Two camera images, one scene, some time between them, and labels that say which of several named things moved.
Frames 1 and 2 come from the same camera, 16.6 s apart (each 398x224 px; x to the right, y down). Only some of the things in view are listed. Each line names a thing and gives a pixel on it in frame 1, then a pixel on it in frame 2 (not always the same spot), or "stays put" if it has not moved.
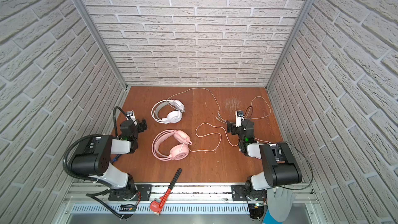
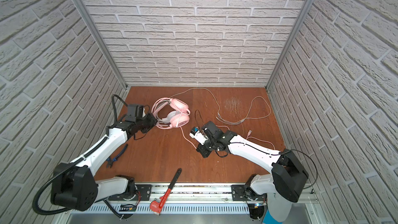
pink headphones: (179, 151) -> (170, 112)
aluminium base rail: (186, 199) stays put
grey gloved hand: (279, 203) stays put
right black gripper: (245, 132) -> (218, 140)
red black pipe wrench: (157, 205) stays put
